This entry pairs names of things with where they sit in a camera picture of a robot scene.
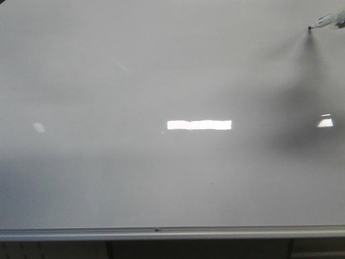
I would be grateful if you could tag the white whiteboard marker pen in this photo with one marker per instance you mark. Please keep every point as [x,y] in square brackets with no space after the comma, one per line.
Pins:
[335,20]

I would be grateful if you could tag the white whiteboard with aluminium frame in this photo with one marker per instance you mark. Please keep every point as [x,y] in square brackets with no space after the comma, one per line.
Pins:
[146,120]

